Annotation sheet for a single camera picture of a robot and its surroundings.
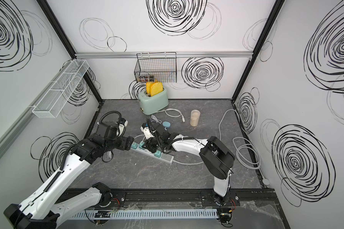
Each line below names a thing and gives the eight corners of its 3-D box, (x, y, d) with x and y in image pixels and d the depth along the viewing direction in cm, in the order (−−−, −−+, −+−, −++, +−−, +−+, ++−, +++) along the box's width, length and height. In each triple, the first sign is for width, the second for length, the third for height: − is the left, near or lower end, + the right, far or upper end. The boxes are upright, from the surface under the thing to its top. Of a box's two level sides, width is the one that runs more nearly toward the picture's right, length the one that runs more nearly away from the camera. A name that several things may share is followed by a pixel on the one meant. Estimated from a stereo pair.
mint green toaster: (143, 116, 111) (139, 103, 99) (141, 105, 119) (137, 91, 107) (169, 111, 114) (168, 98, 102) (166, 101, 122) (165, 87, 110)
